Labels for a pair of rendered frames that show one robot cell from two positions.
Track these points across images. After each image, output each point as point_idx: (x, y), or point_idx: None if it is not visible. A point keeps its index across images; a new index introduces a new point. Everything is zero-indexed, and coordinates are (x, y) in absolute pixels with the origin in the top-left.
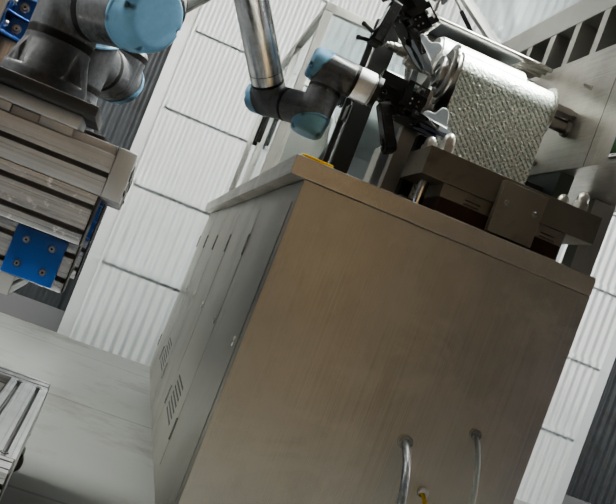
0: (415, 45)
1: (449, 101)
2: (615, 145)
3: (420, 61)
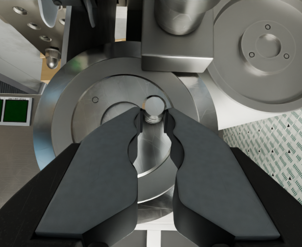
0: (65, 189)
1: (65, 51)
2: (22, 106)
3: (131, 127)
